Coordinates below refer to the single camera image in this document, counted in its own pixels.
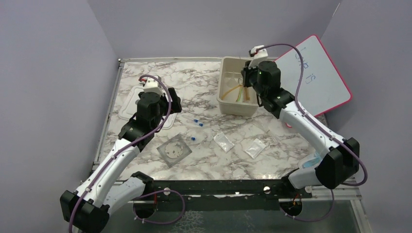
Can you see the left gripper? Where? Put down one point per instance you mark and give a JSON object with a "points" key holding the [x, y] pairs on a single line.
{"points": [[175, 106]]}

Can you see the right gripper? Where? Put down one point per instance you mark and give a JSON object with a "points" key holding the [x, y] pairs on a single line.
{"points": [[246, 71]]}

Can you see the amber rubber tubing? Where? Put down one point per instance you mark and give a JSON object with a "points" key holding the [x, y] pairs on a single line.
{"points": [[229, 91]]}

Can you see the small clear zip bag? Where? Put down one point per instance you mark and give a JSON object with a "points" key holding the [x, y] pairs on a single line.
{"points": [[223, 142]]}

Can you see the metal crucible tongs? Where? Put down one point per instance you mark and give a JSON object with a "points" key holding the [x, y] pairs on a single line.
{"points": [[230, 80]]}

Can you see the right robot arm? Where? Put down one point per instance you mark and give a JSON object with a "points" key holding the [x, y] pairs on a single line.
{"points": [[339, 156]]}

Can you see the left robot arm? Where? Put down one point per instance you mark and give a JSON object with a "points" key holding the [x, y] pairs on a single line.
{"points": [[90, 206]]}

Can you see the beige plastic storage bin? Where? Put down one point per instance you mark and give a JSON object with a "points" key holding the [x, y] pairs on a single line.
{"points": [[233, 98]]}

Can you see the white bin lid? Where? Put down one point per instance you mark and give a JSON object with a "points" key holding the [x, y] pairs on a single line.
{"points": [[129, 107]]}

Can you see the pink framed whiteboard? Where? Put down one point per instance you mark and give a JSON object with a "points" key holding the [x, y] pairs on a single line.
{"points": [[322, 88]]}

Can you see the blue item in plastic pack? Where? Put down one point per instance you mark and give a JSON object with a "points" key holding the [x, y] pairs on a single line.
{"points": [[310, 160]]}

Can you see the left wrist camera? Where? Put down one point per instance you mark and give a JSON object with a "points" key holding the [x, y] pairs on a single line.
{"points": [[151, 85]]}

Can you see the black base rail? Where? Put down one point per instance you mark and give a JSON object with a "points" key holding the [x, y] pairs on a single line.
{"points": [[215, 195]]}

